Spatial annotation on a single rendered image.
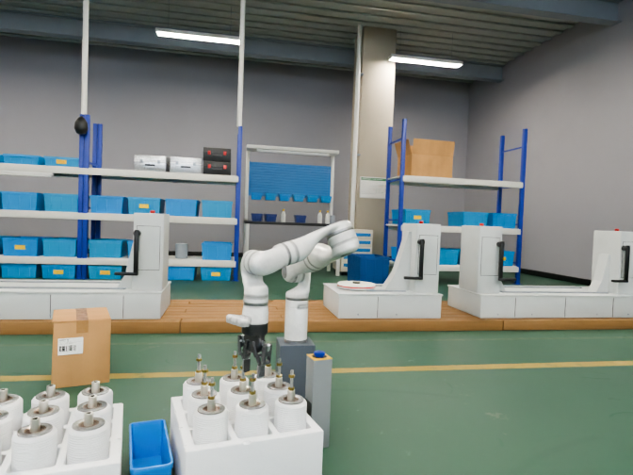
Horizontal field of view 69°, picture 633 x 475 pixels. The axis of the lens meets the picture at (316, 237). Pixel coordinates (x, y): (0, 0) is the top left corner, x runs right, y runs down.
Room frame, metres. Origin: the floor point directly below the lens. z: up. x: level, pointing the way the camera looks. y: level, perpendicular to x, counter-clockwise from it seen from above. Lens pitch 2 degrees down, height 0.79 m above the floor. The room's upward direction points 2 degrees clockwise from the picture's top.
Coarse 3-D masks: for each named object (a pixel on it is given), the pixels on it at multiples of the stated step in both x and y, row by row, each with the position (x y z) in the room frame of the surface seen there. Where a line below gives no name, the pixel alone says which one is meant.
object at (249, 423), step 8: (240, 408) 1.30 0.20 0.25; (264, 408) 1.30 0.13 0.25; (240, 416) 1.29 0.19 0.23; (248, 416) 1.28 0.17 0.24; (256, 416) 1.28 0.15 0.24; (264, 416) 1.30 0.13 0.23; (240, 424) 1.29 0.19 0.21; (248, 424) 1.28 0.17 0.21; (256, 424) 1.28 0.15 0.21; (264, 424) 1.30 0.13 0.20; (240, 432) 1.29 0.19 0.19; (248, 432) 1.28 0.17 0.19; (256, 432) 1.28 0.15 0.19; (264, 432) 1.30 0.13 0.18
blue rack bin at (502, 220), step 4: (488, 216) 6.63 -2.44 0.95; (492, 216) 6.54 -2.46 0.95; (496, 216) 6.53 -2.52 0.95; (500, 216) 6.54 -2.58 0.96; (504, 216) 6.55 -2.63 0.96; (508, 216) 6.56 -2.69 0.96; (512, 216) 6.58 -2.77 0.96; (488, 220) 6.63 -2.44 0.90; (492, 220) 6.54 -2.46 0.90; (496, 220) 6.53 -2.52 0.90; (500, 220) 6.54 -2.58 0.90; (504, 220) 6.55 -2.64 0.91; (508, 220) 6.57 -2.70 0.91; (512, 220) 6.58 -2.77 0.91; (488, 224) 6.63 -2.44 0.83; (492, 224) 6.54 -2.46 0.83; (496, 224) 6.53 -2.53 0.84; (500, 224) 6.55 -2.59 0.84; (504, 224) 6.55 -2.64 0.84; (508, 224) 6.57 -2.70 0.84; (512, 224) 6.59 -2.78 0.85; (512, 228) 6.60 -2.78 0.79
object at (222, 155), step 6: (204, 150) 5.80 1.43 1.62; (210, 150) 5.81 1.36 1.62; (216, 150) 5.82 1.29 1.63; (222, 150) 5.84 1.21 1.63; (228, 150) 5.85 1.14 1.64; (204, 156) 5.80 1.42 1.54; (210, 156) 5.81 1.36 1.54; (216, 156) 5.82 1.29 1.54; (222, 156) 5.84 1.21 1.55; (228, 156) 5.85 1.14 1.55
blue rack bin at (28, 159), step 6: (6, 156) 5.34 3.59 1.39; (12, 156) 5.36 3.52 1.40; (18, 156) 5.37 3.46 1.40; (24, 156) 5.38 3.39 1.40; (30, 156) 5.39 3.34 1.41; (36, 156) 5.40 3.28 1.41; (6, 162) 5.35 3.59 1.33; (12, 162) 5.36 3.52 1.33; (18, 162) 5.37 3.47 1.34; (24, 162) 5.39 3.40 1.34; (30, 162) 5.40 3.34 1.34; (36, 162) 5.41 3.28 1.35; (42, 162) 5.56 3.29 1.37
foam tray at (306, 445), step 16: (176, 400) 1.51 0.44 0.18; (176, 416) 1.39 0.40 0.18; (272, 416) 1.42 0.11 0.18; (176, 432) 1.37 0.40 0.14; (192, 432) 1.31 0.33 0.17; (272, 432) 1.31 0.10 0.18; (288, 432) 1.31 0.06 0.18; (304, 432) 1.32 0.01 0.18; (320, 432) 1.33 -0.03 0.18; (176, 448) 1.36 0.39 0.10; (192, 448) 1.20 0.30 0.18; (208, 448) 1.20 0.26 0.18; (224, 448) 1.22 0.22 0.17; (240, 448) 1.23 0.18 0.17; (256, 448) 1.25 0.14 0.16; (272, 448) 1.27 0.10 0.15; (288, 448) 1.29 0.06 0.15; (304, 448) 1.31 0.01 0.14; (320, 448) 1.33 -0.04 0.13; (176, 464) 1.35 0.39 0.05; (192, 464) 1.19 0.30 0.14; (208, 464) 1.20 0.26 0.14; (224, 464) 1.22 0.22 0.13; (240, 464) 1.23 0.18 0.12; (256, 464) 1.25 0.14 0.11; (272, 464) 1.27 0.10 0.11; (288, 464) 1.29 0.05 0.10; (304, 464) 1.31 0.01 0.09; (320, 464) 1.33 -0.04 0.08
